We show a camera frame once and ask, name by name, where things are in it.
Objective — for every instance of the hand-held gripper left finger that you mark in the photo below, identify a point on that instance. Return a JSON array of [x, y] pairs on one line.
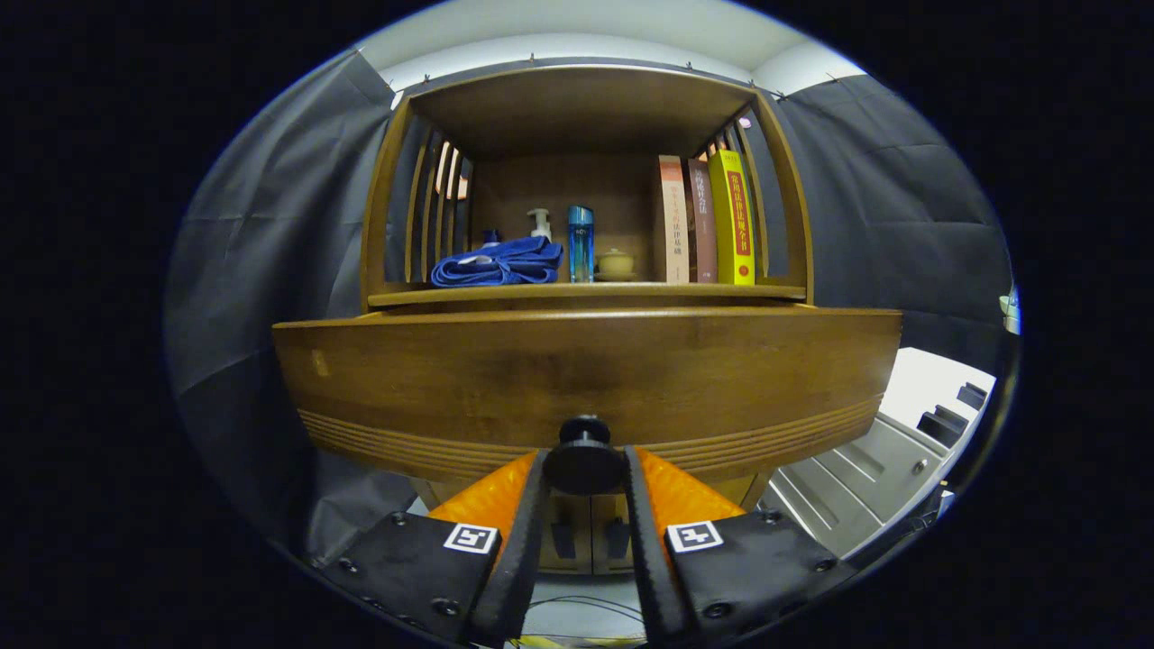
[[523, 568]]

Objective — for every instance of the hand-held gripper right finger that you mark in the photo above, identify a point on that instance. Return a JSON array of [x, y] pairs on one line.
[[651, 577]]

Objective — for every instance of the black drawer knob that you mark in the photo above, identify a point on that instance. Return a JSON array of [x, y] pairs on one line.
[[583, 464]]

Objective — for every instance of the wooden drawer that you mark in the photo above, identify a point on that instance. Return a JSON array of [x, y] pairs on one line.
[[586, 370]]

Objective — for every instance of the wooden cabinet door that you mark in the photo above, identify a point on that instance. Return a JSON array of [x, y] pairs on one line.
[[599, 559], [581, 518]]

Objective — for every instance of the wooden countertop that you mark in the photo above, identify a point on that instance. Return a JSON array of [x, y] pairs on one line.
[[595, 291]]

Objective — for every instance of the wooden cabinet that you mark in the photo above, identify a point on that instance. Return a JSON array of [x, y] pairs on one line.
[[577, 113]]

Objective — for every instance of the white grey equipment case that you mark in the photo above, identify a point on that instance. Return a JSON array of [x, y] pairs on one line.
[[856, 478]]

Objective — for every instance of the blue folded towel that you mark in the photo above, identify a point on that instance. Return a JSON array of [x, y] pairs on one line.
[[505, 261]]

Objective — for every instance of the yellow lidded teacup with saucer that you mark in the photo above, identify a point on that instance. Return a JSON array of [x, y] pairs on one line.
[[617, 264]]

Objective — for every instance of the blue glass bottle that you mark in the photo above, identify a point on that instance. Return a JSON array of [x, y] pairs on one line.
[[581, 243]]

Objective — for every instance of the small white bottle blue cap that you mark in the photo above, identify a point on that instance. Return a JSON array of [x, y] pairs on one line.
[[491, 237]]

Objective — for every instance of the white pump bottle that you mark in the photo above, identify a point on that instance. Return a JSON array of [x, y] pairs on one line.
[[541, 227]]

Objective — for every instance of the beige orange book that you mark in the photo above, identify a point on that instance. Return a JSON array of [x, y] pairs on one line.
[[672, 225]]

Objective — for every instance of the brown book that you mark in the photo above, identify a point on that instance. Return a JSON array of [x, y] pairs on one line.
[[703, 225]]

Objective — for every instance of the yellow book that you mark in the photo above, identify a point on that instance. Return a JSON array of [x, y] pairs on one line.
[[732, 216]]

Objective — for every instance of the white cylindrical fixture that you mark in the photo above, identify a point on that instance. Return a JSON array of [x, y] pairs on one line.
[[1012, 311]]

